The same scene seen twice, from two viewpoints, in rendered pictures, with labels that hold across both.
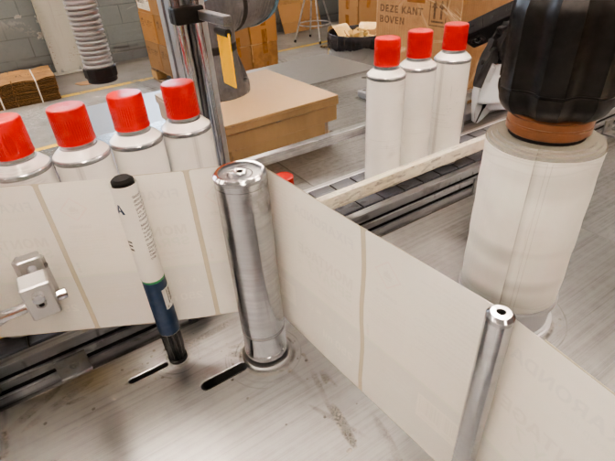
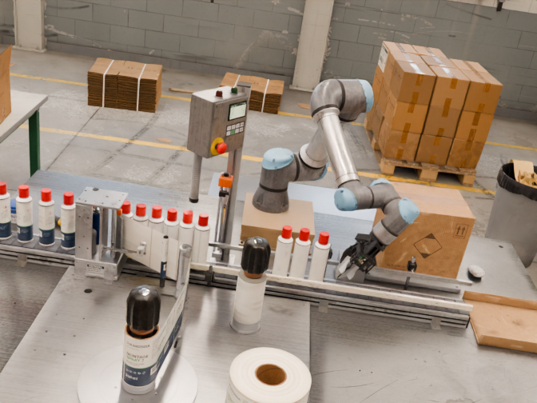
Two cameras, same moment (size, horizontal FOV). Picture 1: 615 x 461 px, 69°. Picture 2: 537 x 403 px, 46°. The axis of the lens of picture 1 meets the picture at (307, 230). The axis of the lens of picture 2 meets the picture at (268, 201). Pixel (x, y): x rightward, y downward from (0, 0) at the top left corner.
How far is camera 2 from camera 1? 1.68 m
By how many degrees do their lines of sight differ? 28
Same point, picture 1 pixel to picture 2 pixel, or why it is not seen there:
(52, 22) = (309, 44)
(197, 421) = not seen: hidden behind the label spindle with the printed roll
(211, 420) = not seen: hidden behind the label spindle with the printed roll
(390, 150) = (278, 267)
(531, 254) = (238, 301)
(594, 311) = (267, 339)
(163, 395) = not seen: hidden behind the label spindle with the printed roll
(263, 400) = (169, 303)
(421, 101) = (297, 255)
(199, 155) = (200, 237)
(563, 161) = (242, 279)
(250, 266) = (180, 268)
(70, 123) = (170, 215)
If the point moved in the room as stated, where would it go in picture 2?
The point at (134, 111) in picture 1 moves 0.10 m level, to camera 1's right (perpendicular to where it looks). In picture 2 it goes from (188, 218) to (211, 229)
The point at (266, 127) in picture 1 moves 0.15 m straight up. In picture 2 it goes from (269, 233) to (276, 199)
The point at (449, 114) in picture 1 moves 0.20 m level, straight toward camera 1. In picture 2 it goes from (314, 266) to (266, 281)
